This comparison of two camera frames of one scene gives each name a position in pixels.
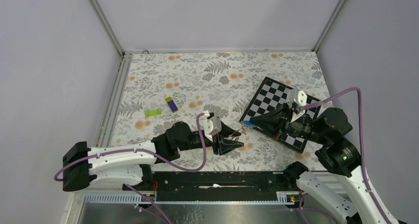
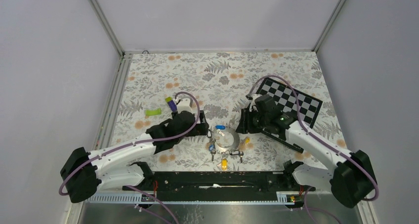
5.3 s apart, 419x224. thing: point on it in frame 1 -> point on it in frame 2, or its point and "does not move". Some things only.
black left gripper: [226, 146] -> [201, 128]
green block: [151, 112] does not move
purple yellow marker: [171, 104] does not move
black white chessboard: [271, 95] does not move
